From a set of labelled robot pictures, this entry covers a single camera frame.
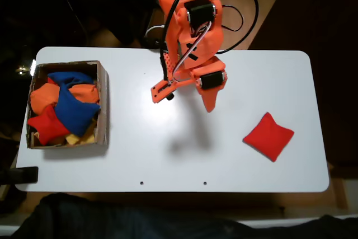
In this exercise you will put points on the red bean bag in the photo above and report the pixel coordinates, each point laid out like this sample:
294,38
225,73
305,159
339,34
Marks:
47,127
268,136

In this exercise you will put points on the brown cardboard box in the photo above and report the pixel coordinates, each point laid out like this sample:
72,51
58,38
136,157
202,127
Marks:
102,110

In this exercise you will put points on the large blue bean bag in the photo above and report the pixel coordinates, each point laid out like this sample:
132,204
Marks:
74,110

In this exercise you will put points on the yellow bean bag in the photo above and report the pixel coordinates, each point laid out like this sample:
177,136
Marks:
74,139

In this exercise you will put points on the person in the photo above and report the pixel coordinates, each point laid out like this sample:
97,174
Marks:
112,222

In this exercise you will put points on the black table clamp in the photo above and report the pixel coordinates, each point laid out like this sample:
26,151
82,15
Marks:
25,174

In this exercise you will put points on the orange camera mount plate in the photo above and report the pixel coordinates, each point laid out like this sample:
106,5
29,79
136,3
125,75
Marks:
159,92

